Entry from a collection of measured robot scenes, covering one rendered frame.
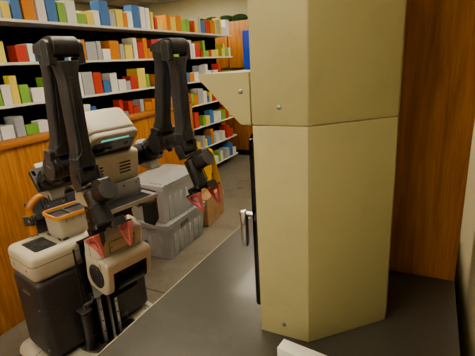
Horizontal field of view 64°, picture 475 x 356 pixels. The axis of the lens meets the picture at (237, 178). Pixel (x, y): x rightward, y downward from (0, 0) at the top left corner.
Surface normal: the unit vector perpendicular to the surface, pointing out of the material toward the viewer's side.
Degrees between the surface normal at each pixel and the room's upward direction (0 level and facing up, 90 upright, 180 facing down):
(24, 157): 90
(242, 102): 90
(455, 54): 90
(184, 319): 0
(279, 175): 90
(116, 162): 98
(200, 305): 0
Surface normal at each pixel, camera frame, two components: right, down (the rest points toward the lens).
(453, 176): -0.44, 0.29
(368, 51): 0.32, 0.25
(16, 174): 0.90, 0.08
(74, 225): 0.78, 0.18
